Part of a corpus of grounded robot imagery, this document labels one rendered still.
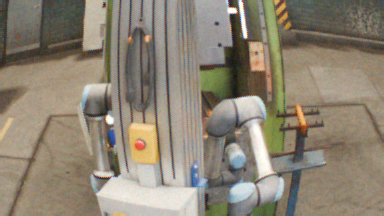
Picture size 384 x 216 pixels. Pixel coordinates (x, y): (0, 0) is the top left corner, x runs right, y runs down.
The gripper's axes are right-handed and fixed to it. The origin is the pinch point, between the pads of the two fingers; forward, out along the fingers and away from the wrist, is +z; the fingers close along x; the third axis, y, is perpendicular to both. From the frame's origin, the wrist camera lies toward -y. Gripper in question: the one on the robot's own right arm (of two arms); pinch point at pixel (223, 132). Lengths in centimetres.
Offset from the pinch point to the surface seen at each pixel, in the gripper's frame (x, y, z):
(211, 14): 3, -56, 27
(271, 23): 42, -47, 42
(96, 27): -57, 47, 581
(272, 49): 41, -30, 42
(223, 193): 4, 46, 22
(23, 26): -217, 23, 679
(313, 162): 57, 27, -3
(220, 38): 6.4, -40.7, 27.0
